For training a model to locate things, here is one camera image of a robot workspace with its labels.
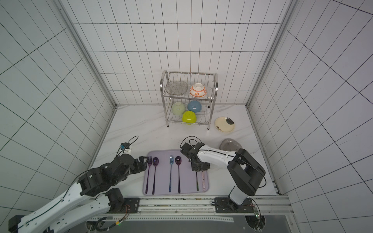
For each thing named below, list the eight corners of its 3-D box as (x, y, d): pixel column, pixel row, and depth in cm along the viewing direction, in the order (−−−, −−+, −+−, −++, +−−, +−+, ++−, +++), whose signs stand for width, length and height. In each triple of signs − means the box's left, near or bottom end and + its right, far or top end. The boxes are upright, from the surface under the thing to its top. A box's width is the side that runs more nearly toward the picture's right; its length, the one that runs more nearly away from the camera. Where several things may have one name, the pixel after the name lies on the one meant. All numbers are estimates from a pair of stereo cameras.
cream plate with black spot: (216, 132, 105) (216, 130, 103) (214, 118, 113) (214, 116, 111) (235, 132, 105) (236, 130, 103) (231, 118, 113) (232, 116, 111)
